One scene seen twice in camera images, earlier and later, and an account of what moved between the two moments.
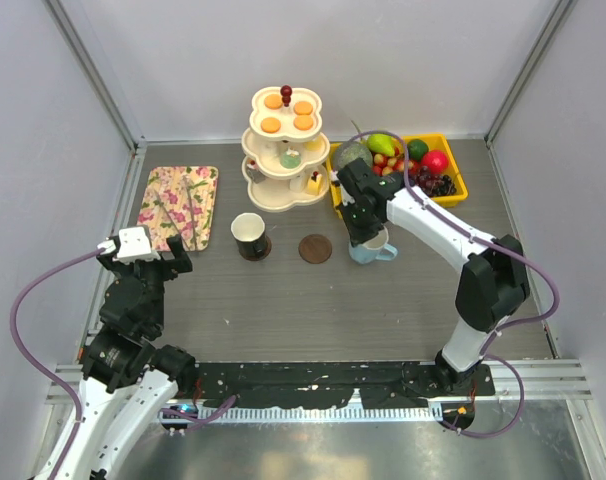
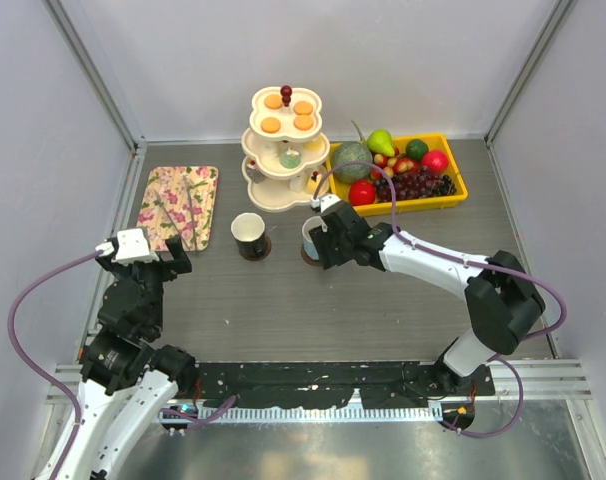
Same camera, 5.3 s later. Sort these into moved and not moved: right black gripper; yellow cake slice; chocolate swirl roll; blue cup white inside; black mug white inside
Moved: blue cup white inside; right black gripper
Not moved: yellow cake slice; chocolate swirl roll; black mug white inside
